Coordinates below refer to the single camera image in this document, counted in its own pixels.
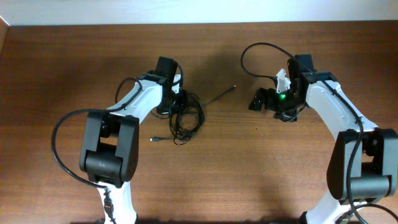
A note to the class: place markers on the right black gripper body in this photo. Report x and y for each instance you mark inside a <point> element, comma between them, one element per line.
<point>283,104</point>

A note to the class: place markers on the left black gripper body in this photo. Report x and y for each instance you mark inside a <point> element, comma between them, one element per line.
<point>176,104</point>

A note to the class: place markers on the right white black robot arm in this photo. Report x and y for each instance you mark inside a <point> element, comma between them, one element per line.
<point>363,166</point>

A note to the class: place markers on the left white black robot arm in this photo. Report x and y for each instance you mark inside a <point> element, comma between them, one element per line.
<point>110,149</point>

